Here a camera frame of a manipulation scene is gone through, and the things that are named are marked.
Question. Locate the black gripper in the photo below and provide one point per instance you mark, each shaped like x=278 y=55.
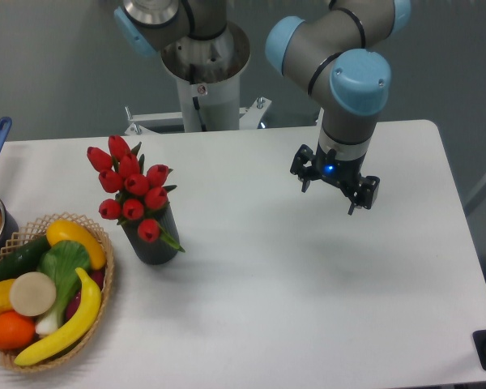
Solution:
x=344 y=174

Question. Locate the red tulip bouquet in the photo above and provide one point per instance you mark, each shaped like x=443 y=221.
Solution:
x=138 y=193

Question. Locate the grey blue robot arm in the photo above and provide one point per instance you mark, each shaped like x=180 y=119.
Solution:
x=329 y=59

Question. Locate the dark grey ribbed vase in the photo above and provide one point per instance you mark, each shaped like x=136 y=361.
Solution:
x=161 y=250

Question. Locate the dark red vegetable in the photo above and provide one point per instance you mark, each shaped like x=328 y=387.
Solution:
x=98 y=278

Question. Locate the yellow banana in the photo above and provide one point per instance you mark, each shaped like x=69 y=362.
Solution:
x=69 y=332

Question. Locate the green bok choy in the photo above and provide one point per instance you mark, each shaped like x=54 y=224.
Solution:
x=59 y=264

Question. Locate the green cucumber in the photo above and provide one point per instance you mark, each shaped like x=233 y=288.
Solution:
x=24 y=259

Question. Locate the beige round slice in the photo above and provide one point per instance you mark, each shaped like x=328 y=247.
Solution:
x=32 y=294

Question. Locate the orange fruit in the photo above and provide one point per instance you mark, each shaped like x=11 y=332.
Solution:
x=16 y=330

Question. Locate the woven wicker basket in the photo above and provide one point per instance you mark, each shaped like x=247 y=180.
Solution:
x=33 y=230

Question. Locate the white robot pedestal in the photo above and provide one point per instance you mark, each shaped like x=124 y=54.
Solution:
x=207 y=74

